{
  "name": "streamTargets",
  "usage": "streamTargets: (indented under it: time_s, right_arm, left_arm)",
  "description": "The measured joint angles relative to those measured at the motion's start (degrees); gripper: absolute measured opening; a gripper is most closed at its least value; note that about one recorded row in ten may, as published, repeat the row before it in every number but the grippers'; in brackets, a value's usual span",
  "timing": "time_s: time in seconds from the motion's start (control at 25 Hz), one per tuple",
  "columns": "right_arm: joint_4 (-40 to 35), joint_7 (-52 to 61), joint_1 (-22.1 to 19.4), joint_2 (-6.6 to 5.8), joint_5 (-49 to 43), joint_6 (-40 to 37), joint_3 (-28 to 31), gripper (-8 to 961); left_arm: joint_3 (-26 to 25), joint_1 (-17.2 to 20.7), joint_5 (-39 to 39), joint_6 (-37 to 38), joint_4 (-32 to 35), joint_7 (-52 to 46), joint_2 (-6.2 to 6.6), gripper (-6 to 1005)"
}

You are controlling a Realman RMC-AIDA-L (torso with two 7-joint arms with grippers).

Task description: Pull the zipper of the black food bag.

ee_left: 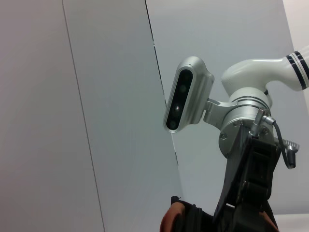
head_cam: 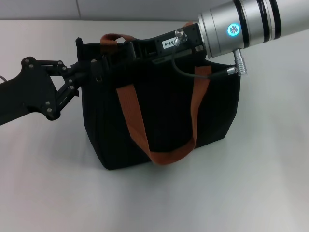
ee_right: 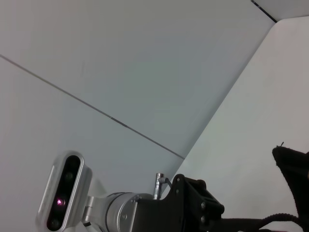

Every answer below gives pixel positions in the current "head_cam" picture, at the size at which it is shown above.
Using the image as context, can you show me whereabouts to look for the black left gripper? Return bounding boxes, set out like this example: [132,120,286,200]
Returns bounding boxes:
[0,56,92,126]

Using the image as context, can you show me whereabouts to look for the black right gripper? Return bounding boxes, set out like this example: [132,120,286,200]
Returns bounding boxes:
[101,22,209,64]

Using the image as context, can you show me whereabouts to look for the black food bag brown handles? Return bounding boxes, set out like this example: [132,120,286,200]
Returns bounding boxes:
[75,21,242,171]

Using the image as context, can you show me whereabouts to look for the right gripper cable with connectors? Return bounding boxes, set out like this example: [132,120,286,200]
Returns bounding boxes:
[173,27,242,79]

